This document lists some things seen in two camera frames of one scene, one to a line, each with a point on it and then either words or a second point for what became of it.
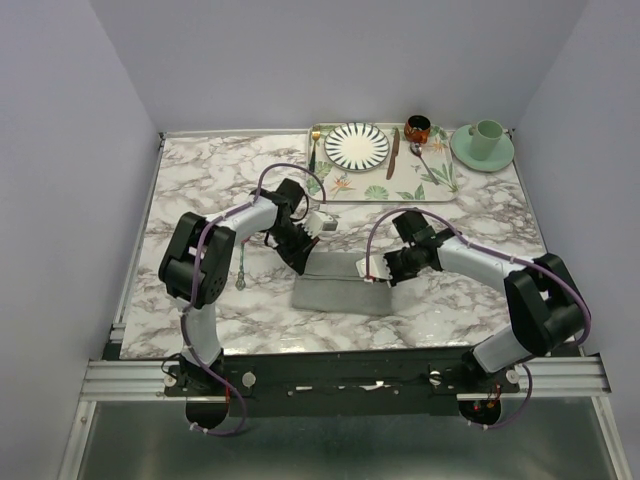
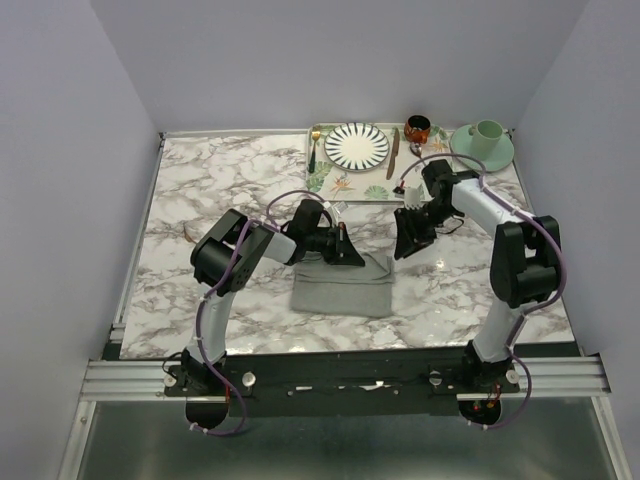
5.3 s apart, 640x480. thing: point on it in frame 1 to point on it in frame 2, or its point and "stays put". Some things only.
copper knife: (395, 152) stays put
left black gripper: (298, 256) to (342, 251)
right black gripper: (389, 262) to (409, 240)
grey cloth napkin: (331, 282) stays put
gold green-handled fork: (315, 137) stays put
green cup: (484, 138) stays put
